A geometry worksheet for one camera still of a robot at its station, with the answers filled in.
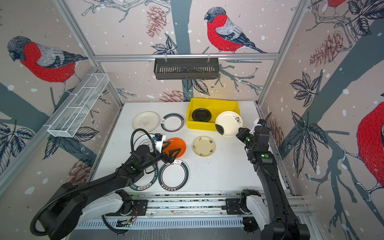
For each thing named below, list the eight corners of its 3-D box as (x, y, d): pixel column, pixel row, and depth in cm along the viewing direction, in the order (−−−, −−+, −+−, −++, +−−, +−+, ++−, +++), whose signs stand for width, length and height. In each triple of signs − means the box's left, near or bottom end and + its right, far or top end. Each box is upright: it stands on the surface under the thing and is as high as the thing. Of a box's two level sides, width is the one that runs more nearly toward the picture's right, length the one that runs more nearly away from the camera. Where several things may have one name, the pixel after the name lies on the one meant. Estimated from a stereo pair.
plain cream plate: (129, 132, 106) (128, 130, 105) (136, 113, 118) (135, 111, 117) (157, 132, 106) (156, 130, 105) (161, 112, 118) (160, 111, 117)
